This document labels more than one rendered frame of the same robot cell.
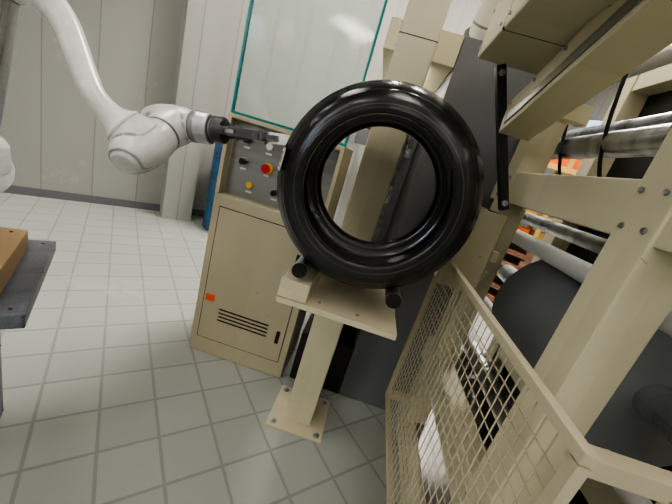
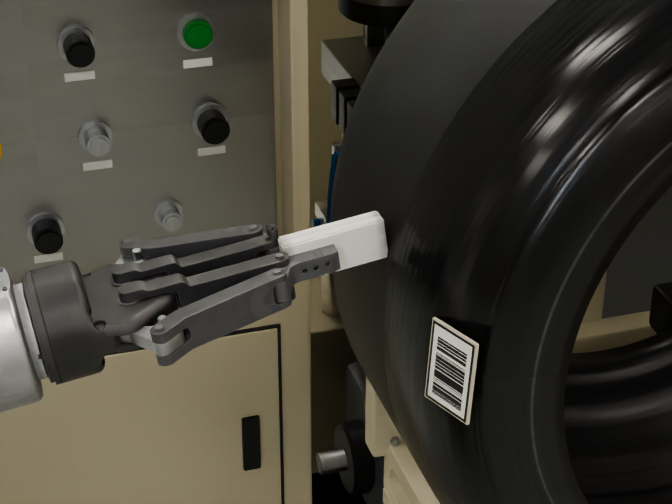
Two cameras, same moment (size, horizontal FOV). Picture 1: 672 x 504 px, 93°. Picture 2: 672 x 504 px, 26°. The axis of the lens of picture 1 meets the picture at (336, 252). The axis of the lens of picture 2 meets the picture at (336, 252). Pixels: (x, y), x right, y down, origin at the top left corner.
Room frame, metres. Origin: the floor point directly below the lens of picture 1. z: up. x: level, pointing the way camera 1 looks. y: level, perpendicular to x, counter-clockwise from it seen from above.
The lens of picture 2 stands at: (0.16, 0.54, 1.70)
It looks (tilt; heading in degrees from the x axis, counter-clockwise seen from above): 29 degrees down; 340
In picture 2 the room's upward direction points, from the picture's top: straight up
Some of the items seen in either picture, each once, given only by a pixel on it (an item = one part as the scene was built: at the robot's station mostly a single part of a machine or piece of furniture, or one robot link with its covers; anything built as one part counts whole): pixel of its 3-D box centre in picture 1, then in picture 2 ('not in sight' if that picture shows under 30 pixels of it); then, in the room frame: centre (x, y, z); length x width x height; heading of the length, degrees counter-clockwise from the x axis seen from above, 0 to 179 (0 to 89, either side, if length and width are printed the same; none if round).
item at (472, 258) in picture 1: (462, 244); not in sight; (1.21, -0.46, 1.05); 0.20 x 0.15 x 0.30; 177
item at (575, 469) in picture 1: (429, 406); not in sight; (0.76, -0.38, 0.65); 0.90 x 0.02 x 0.70; 177
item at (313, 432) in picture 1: (300, 411); not in sight; (1.26, -0.06, 0.01); 0.27 x 0.27 x 0.02; 87
